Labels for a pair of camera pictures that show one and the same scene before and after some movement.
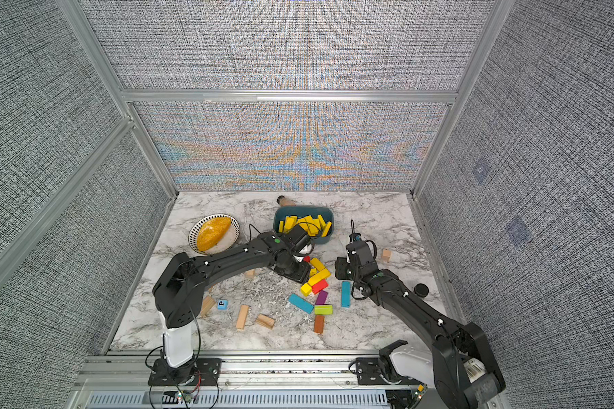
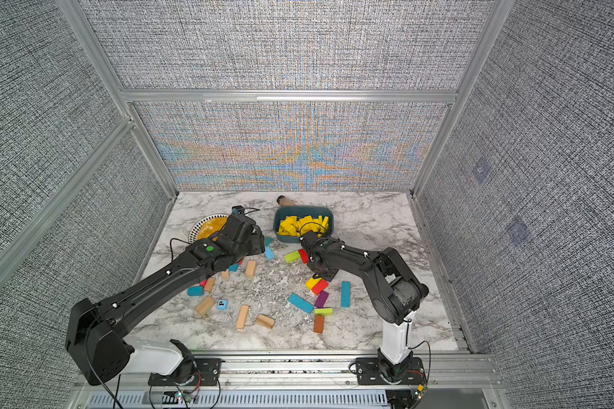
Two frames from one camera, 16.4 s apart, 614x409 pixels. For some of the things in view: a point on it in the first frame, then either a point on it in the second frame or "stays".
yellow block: (289, 222) stays
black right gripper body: (344, 271) -> (322, 274)
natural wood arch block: (265, 321) stays
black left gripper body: (296, 270) -> (256, 245)
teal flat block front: (301, 303) stays
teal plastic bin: (281, 213) stays
